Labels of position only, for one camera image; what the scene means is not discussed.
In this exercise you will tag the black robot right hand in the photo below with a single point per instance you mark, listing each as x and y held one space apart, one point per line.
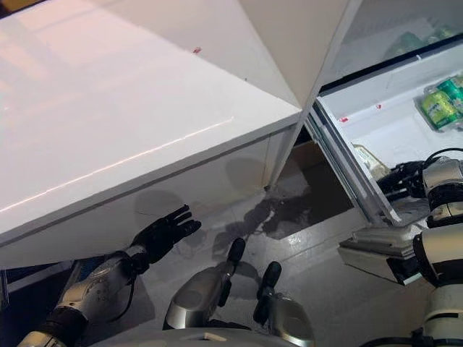
405 179

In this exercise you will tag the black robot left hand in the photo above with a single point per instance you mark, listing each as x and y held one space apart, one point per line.
162 235

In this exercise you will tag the clear tea bottle white cap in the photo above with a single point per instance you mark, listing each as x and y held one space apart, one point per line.
372 160

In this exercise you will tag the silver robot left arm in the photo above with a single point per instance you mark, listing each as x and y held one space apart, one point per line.
83 289

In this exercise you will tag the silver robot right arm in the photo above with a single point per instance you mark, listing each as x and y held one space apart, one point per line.
441 253

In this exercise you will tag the white fridge drawer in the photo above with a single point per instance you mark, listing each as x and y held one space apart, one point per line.
380 119

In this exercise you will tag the stainless steel fridge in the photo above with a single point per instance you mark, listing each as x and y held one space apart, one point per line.
376 21

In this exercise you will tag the light green soda can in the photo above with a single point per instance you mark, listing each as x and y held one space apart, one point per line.
439 108

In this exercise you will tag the dark green soda can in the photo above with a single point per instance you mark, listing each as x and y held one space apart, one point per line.
452 88

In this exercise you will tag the silver robot torso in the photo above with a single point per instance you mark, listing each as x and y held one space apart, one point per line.
202 338

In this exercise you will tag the white counter cabinet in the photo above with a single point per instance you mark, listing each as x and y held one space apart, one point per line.
126 108

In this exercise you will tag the silver robot right leg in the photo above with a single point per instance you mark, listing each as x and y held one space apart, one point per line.
289 318

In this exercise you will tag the tall white cabinet panel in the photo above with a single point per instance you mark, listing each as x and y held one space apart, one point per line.
289 43

